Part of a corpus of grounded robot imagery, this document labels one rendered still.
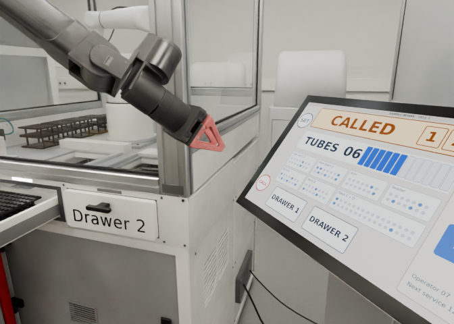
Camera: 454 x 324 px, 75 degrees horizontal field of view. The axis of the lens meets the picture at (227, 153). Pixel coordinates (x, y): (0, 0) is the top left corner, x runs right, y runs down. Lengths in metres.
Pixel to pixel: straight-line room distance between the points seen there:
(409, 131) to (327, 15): 3.54
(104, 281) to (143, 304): 0.14
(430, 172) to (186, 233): 0.56
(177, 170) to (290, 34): 3.39
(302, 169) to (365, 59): 3.51
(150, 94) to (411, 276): 0.44
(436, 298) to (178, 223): 0.57
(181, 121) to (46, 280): 0.88
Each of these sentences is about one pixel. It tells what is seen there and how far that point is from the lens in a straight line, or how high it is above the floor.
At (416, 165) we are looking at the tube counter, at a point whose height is 1.12.
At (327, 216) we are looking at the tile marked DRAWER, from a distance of 0.54.
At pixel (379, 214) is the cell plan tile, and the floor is 1.05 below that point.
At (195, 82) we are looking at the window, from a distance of 0.81.
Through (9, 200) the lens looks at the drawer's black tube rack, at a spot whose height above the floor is 0.90.
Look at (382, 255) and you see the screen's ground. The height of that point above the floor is 1.01.
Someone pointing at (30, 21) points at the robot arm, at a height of 1.32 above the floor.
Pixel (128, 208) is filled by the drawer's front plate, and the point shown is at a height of 0.90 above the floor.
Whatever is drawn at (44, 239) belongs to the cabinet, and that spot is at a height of 0.73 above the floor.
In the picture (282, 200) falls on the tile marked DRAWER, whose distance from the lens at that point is 0.61.
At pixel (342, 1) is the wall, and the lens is 4.09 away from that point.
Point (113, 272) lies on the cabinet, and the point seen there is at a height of 0.66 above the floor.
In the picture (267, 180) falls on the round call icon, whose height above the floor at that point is 1.02.
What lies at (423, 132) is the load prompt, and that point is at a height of 1.16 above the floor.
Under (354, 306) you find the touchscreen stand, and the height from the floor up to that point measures 0.83.
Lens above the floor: 1.25
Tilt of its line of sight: 15 degrees down
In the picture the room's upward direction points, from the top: straight up
